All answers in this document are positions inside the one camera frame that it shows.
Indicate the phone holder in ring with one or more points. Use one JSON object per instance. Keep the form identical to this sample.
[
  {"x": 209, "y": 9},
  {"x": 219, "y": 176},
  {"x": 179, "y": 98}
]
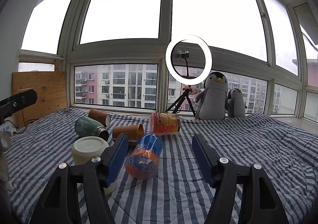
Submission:
[{"x": 184, "y": 54}]

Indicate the green thermos bottle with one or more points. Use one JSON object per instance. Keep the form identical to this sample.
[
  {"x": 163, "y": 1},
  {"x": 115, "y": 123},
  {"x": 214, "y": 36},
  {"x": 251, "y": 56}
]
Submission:
[{"x": 86, "y": 126}]

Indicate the white power strip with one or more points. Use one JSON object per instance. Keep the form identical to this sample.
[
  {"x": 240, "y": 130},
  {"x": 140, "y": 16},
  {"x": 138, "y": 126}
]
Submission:
[{"x": 8, "y": 126}]

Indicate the small grey penguin plush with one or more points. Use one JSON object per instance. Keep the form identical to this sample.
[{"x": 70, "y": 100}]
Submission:
[{"x": 235, "y": 104}]

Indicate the brown paper cup near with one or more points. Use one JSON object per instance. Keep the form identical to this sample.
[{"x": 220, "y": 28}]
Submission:
[{"x": 133, "y": 132}]

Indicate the white plastic cup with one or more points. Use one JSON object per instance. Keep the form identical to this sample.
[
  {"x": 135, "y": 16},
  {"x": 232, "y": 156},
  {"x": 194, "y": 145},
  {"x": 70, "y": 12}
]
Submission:
[{"x": 86, "y": 148}]

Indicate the striped blue white quilt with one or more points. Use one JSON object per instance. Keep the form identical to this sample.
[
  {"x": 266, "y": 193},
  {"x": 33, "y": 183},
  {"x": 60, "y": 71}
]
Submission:
[{"x": 178, "y": 193}]

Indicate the ring light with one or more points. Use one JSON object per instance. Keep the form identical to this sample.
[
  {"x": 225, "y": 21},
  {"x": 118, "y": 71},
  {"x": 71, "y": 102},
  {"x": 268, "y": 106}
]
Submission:
[{"x": 208, "y": 59}]

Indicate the brown paper cup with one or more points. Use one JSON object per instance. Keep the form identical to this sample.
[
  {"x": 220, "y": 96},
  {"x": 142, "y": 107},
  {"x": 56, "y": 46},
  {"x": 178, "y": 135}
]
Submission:
[
  {"x": 133, "y": 132},
  {"x": 103, "y": 117}
]

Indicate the black tripod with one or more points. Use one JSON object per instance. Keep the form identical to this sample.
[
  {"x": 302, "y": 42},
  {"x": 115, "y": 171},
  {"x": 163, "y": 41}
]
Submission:
[{"x": 176, "y": 106}]

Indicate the blue orange drink cup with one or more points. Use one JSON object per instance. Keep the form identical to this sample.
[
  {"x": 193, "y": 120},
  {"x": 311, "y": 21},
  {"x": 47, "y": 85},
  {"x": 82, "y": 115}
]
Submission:
[{"x": 142, "y": 163}]

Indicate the brown paper cup far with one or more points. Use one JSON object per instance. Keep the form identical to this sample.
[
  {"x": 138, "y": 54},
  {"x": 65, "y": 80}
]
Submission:
[{"x": 103, "y": 117}]

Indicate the large grey penguin plush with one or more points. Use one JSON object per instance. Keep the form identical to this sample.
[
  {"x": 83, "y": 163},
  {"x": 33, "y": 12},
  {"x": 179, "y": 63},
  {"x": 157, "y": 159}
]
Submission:
[{"x": 212, "y": 101}]

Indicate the wooden headboard panel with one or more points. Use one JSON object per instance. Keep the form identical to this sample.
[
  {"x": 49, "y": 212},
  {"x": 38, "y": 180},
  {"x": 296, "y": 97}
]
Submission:
[{"x": 51, "y": 93}]

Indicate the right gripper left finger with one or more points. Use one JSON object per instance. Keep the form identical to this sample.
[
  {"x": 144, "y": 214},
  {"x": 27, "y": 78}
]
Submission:
[{"x": 59, "y": 202}]

